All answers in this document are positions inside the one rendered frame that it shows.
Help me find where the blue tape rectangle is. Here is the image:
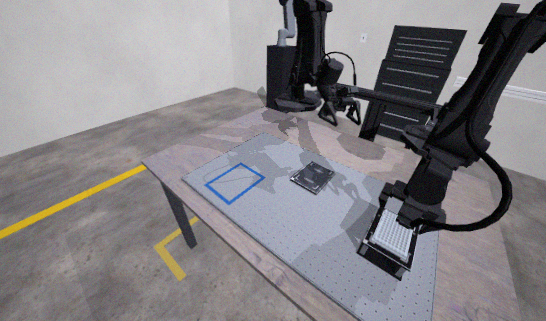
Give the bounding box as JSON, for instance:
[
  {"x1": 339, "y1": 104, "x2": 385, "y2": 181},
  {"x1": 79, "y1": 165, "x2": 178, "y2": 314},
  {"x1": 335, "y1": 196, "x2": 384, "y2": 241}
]
[{"x1": 205, "y1": 163, "x2": 266, "y2": 205}]

